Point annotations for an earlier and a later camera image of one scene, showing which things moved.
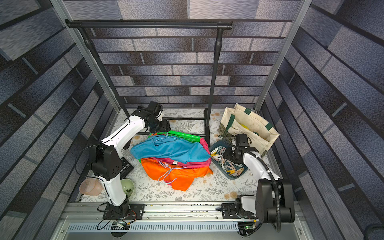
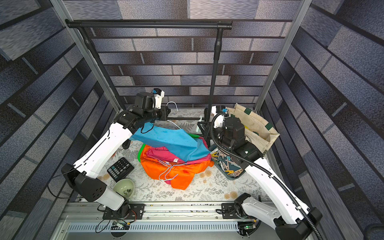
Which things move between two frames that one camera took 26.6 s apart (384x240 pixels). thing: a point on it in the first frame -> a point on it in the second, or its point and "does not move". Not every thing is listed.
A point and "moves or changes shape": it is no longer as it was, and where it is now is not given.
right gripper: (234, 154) -> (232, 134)
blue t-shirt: (160, 146) moves or changes shape
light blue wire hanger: (167, 136) -> (176, 107)
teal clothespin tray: (229, 169) does not move
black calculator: (127, 168) does not move
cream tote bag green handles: (240, 120) does not move
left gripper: (166, 127) -> (165, 112)
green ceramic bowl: (128, 187) does not move
